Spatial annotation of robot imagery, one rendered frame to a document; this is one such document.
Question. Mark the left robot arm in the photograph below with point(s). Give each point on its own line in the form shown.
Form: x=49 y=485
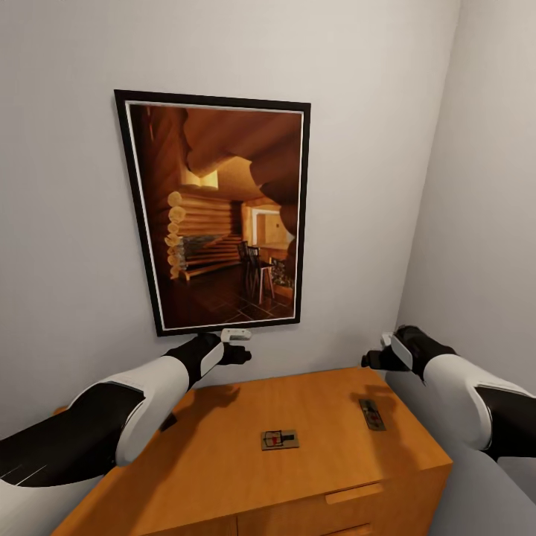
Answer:
x=47 y=469

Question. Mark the mousetrap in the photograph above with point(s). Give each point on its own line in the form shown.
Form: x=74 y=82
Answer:
x=169 y=421
x=372 y=415
x=282 y=439

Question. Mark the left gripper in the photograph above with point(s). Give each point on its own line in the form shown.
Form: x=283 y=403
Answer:
x=236 y=355

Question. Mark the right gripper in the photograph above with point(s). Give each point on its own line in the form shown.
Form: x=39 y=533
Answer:
x=379 y=360

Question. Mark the picture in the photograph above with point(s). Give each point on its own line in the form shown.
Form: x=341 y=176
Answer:
x=219 y=187

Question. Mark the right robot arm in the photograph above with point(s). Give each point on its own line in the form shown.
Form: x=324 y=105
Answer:
x=489 y=414

